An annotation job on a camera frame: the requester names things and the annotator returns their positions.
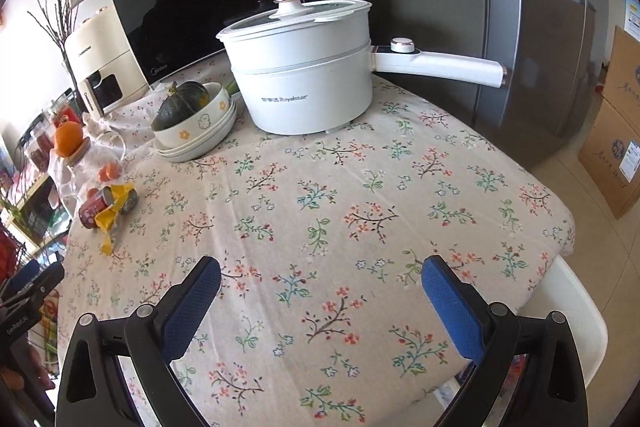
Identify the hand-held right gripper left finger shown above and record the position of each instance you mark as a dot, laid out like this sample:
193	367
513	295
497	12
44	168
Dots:
192	307

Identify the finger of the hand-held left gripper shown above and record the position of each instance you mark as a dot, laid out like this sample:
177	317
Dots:
20	273
45	281

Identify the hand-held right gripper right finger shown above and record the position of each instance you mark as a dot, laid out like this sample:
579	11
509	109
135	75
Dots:
452	312

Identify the white plastic bin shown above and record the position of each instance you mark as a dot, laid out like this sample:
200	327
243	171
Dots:
575	322

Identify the red drink can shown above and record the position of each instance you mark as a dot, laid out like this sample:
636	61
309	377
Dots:
92	211

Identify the yellow wrapper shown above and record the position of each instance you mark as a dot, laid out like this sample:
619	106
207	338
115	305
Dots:
112	217

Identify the small tangerine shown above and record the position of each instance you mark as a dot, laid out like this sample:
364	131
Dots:
109	170
92	194

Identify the jar of red dried fruit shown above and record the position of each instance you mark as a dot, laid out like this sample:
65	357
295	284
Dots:
42	149

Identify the cork jar lid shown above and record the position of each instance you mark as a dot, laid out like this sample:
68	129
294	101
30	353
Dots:
80	153

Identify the large orange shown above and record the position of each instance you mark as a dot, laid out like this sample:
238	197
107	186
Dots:
67	139

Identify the white plate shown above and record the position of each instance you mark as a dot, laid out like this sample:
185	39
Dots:
200	156

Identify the red label jar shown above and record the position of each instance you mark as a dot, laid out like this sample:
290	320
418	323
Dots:
62	117

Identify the stacked white bowls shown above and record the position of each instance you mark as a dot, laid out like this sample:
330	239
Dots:
220	134

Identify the dark squash in bowl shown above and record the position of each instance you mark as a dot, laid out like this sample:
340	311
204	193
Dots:
205	124

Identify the green vegetable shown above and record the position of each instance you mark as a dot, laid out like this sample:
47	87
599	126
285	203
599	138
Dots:
231	86

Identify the cream air fryer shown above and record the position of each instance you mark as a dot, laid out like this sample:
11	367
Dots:
100	57

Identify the white electric pot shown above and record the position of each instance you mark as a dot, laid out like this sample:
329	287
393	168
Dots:
310	92

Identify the dry twig bundle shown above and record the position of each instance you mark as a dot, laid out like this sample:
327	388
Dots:
57	22

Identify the grey refrigerator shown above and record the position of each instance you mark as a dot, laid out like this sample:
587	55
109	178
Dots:
500	32

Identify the black microwave oven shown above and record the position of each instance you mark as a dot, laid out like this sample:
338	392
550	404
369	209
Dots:
200	17

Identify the blue and white box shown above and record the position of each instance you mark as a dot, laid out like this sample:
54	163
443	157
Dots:
633	14

